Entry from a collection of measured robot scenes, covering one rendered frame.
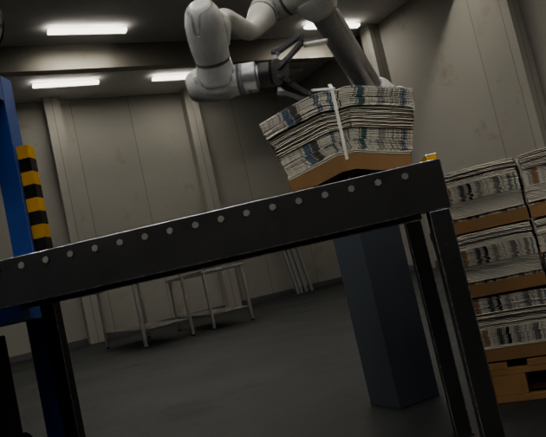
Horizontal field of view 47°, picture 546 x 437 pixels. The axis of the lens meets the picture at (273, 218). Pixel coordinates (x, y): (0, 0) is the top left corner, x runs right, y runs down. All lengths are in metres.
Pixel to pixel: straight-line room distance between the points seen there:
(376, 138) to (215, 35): 0.52
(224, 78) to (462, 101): 9.81
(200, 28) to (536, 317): 1.46
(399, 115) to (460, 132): 9.87
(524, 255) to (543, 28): 8.26
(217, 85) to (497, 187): 1.06
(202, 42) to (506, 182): 1.16
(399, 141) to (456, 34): 9.93
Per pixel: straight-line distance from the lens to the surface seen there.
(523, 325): 2.37
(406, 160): 1.69
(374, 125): 1.70
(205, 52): 1.80
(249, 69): 1.85
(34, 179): 2.48
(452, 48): 11.66
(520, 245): 2.35
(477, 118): 11.28
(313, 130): 1.70
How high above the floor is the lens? 0.63
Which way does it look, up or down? 5 degrees up
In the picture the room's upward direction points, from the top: 13 degrees counter-clockwise
